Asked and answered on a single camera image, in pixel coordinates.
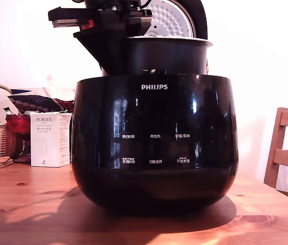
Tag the black Philips rice cooker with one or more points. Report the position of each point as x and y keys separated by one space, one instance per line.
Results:
x=156 y=122

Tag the white Porlex box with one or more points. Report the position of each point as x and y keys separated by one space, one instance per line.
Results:
x=47 y=139

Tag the black rice cooker lid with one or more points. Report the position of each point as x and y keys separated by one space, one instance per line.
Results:
x=201 y=20

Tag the black cooking pot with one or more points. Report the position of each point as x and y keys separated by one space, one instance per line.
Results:
x=164 y=54

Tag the wooden chair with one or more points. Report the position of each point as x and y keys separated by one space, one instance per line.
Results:
x=286 y=155

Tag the red glass bowl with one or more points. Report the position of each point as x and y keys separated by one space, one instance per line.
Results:
x=17 y=123

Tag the dark patterned cushion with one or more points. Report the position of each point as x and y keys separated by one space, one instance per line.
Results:
x=36 y=102

